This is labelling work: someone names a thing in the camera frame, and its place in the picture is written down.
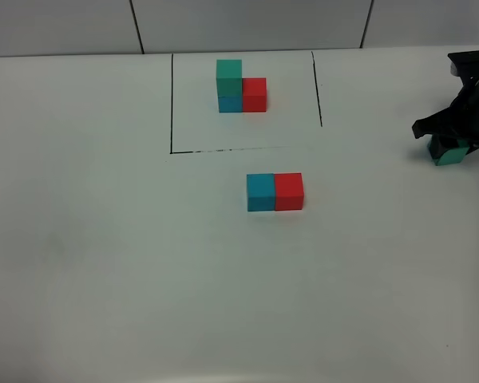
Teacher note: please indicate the red template block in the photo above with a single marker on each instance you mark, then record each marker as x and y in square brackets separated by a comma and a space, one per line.
[254, 95]

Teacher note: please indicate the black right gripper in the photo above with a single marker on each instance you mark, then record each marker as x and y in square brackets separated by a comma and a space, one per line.
[465, 108]

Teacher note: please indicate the blue template block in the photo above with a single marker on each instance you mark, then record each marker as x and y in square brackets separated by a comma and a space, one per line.
[230, 104]

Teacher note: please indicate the green template block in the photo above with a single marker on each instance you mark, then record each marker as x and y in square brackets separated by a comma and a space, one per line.
[229, 78]

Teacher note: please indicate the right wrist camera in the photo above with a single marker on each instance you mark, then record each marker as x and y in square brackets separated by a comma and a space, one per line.
[464, 64]

